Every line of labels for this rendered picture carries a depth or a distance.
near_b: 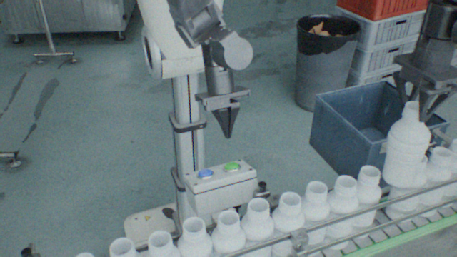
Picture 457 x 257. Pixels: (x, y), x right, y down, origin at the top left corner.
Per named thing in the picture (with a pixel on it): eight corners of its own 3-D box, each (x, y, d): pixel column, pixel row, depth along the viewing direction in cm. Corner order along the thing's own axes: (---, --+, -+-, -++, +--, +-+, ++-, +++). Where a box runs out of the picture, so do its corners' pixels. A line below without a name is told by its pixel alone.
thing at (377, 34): (367, 51, 294) (373, 22, 281) (329, 33, 323) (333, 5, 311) (423, 36, 318) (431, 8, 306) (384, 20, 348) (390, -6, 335)
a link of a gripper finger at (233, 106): (245, 139, 83) (239, 94, 80) (212, 147, 80) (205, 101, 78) (233, 131, 89) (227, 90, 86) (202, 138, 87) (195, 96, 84)
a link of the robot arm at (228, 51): (206, -2, 79) (171, 24, 77) (232, -7, 68) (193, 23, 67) (237, 49, 84) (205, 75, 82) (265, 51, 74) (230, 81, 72)
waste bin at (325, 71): (307, 122, 298) (318, 41, 261) (278, 93, 332) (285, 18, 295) (358, 110, 312) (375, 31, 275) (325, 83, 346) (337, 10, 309)
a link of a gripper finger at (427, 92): (417, 104, 75) (431, 58, 70) (447, 124, 70) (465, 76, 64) (388, 111, 73) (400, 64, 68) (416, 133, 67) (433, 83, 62)
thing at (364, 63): (360, 78, 307) (366, 51, 295) (325, 58, 337) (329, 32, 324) (416, 62, 331) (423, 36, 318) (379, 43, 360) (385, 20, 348)
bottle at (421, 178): (400, 202, 94) (420, 145, 84) (418, 220, 89) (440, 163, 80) (378, 208, 92) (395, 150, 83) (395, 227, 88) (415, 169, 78)
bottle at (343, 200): (325, 224, 88) (337, 167, 79) (352, 237, 86) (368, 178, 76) (313, 243, 84) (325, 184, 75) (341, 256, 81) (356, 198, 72)
